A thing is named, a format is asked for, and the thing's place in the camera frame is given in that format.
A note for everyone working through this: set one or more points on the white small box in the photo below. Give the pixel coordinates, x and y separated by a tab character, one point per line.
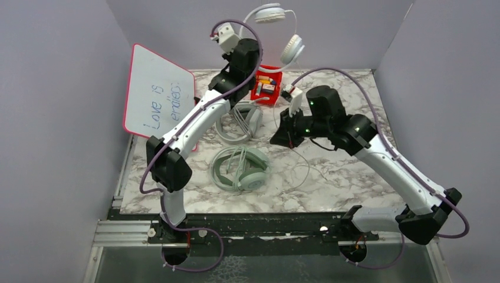
268	89

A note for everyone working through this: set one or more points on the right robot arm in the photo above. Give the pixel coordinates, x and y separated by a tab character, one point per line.
319	113

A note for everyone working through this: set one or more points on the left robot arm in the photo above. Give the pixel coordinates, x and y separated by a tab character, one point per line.
167	156

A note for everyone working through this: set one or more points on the white headphones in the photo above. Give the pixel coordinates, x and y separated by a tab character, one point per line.
280	34

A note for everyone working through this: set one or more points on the red plastic bin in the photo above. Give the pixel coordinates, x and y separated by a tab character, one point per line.
262	98

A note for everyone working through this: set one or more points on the grey white gaming headset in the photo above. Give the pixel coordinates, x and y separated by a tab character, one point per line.
248	116

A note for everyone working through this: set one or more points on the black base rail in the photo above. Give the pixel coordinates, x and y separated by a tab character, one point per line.
257	234

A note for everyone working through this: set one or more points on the pink framed whiteboard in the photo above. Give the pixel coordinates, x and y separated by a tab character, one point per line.
159	94

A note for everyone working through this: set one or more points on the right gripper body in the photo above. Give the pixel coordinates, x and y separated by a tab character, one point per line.
294	125

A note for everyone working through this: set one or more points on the green headphones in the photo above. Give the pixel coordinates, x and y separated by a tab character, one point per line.
239	169

